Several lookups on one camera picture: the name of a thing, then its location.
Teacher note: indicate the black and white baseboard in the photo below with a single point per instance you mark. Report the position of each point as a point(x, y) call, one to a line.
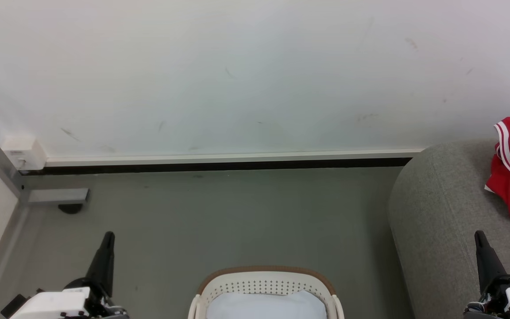
point(237, 165)

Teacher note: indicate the white wall outlet box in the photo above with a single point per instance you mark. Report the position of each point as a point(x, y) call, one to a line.
point(25, 150)

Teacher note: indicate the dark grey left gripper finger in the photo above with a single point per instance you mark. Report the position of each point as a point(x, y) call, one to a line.
point(103, 261)

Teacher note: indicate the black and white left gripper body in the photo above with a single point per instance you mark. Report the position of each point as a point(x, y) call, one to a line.
point(56, 303)

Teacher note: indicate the white laundry basket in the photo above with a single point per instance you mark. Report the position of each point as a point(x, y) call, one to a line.
point(264, 283)

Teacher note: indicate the grey fabric sofa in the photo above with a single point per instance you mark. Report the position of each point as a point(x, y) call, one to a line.
point(441, 212)

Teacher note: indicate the black round rubber foot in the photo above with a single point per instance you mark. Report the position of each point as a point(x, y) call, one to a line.
point(70, 208)

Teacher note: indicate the white cloth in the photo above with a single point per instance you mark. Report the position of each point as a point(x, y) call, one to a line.
point(264, 308)

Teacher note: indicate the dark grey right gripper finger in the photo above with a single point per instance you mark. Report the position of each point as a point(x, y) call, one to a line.
point(487, 261)

